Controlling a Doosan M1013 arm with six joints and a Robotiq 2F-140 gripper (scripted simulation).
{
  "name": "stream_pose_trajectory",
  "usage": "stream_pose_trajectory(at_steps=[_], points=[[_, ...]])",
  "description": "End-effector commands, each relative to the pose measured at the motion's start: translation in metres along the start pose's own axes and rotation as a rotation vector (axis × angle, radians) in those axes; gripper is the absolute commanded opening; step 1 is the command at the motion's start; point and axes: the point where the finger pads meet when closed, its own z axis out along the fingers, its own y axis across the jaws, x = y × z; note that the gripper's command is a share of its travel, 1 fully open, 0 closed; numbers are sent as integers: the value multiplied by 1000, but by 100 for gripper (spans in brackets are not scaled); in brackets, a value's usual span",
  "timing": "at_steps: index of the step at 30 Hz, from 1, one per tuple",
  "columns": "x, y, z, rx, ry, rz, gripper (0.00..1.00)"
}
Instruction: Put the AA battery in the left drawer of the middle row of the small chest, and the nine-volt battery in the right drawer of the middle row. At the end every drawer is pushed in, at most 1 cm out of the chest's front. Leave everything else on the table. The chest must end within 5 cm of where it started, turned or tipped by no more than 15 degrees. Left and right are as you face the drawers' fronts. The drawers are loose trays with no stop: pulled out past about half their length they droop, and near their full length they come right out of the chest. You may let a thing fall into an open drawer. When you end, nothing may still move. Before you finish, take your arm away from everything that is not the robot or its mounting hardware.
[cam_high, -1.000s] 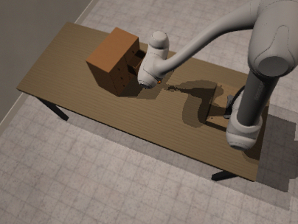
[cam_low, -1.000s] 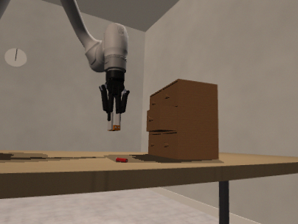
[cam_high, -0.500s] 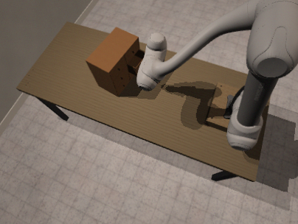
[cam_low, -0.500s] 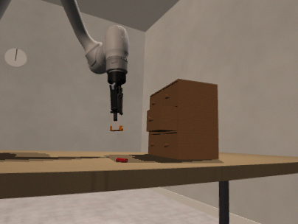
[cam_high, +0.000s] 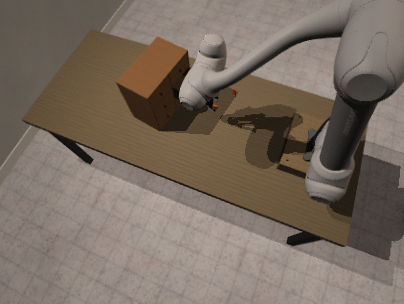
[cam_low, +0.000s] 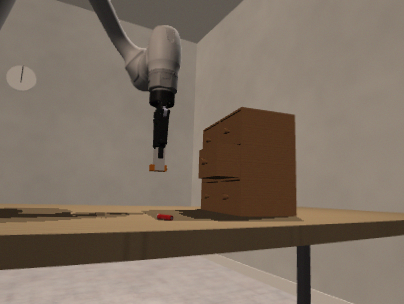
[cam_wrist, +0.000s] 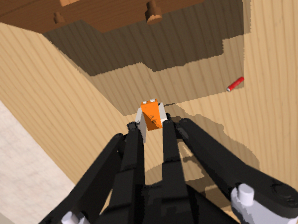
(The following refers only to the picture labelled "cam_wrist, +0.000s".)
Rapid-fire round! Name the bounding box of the red battery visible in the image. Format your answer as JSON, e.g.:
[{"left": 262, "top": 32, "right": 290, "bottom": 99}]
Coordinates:
[{"left": 226, "top": 77, "right": 244, "bottom": 91}]

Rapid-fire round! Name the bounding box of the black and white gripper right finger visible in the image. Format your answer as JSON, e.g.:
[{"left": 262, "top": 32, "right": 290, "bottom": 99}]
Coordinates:
[{"left": 158, "top": 103, "right": 298, "bottom": 224}]

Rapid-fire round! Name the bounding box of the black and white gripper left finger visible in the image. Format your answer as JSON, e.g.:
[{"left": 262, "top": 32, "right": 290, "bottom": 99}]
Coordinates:
[{"left": 38, "top": 108, "right": 147, "bottom": 224}]

